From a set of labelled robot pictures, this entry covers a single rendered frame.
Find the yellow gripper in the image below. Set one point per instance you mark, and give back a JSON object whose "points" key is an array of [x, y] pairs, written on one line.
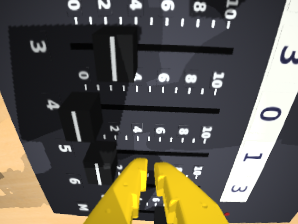
{"points": [[184, 201]]}

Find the black lighting desk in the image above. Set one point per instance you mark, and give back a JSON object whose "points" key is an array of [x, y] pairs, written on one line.
{"points": [[209, 86]]}

